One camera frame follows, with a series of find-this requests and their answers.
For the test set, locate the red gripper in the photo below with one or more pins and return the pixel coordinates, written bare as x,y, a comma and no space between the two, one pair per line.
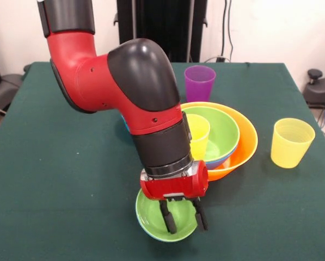
176,186

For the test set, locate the small green bowl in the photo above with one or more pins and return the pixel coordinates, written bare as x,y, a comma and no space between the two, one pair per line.
151,217

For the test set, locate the large blue bowl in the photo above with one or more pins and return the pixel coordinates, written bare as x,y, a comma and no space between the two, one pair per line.
219,163

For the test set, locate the opaque yellow cup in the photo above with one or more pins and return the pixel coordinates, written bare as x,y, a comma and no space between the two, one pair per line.
199,138

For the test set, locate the large green bowl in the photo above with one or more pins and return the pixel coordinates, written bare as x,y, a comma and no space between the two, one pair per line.
224,133

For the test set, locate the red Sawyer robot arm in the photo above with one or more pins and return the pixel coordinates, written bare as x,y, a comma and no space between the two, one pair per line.
140,81

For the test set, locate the small cyan bowl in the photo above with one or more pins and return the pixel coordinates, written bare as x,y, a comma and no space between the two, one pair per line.
166,241

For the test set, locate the dark green tablecloth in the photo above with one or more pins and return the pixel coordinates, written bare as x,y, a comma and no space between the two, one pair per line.
260,204

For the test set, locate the large orange bowl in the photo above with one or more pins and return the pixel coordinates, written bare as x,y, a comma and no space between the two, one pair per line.
246,141

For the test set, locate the small ribbed blue bowl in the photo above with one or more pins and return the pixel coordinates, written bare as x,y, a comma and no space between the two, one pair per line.
125,126

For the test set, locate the translucent yellow-green cup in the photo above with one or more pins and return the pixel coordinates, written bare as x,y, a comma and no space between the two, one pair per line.
291,146

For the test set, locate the purple cup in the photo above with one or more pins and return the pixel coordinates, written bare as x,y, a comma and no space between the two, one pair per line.
199,87

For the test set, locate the dark grey base foot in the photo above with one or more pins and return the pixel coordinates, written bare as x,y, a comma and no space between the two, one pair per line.
7,87
320,92

